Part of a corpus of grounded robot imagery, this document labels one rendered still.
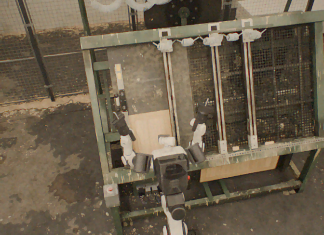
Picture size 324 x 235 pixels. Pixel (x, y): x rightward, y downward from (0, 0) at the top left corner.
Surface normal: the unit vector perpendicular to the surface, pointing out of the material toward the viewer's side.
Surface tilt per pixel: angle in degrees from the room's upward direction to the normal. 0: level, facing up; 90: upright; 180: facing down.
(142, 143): 58
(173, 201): 22
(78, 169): 0
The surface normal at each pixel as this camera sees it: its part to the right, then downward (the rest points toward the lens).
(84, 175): -0.02, -0.75
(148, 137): 0.16, 0.15
